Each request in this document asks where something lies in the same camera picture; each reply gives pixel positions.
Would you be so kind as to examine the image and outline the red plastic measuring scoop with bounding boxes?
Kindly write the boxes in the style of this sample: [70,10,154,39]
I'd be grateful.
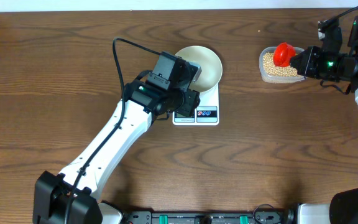
[273,42,296,67]

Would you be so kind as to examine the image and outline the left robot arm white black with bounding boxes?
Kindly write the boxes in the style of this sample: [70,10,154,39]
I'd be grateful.
[32,52,201,224]

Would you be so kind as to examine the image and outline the white ceramic bowl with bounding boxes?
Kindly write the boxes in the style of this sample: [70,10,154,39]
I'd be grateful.
[175,45,223,93]

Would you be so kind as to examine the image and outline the white digital kitchen scale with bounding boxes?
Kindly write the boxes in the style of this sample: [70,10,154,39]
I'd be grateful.
[172,84,219,126]

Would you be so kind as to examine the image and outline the soybeans in container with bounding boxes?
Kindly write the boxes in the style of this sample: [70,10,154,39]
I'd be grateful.
[262,52,298,77]

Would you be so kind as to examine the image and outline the clear plastic container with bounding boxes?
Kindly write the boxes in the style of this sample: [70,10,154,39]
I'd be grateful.
[259,47,306,84]

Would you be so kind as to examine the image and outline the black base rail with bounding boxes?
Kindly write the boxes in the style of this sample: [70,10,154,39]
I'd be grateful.
[109,208,296,224]

